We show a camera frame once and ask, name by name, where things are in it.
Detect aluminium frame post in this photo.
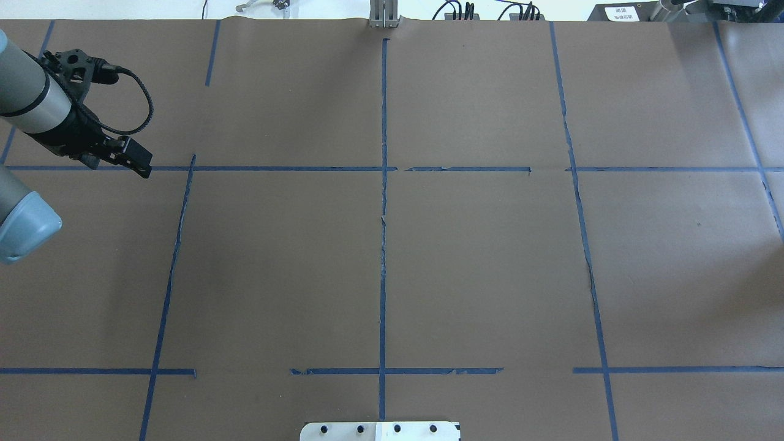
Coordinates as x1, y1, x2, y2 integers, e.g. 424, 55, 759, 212
369, 0, 400, 29

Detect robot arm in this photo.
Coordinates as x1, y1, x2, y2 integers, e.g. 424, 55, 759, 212
1, 32, 155, 265

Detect long metal grabber stick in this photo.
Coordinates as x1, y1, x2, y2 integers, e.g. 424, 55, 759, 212
235, 0, 291, 14

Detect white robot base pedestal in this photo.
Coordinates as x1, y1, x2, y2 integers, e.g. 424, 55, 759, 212
300, 421, 462, 440

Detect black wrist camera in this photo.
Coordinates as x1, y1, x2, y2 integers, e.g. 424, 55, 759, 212
38, 48, 119, 85

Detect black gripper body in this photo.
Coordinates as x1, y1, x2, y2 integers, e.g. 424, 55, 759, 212
31, 106, 117, 168

